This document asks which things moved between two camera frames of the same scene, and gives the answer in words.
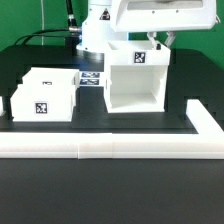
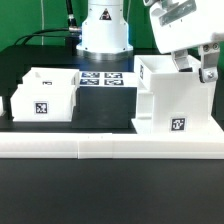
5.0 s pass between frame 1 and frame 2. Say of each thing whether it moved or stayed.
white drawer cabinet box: moved
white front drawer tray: stayed
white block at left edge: stayed
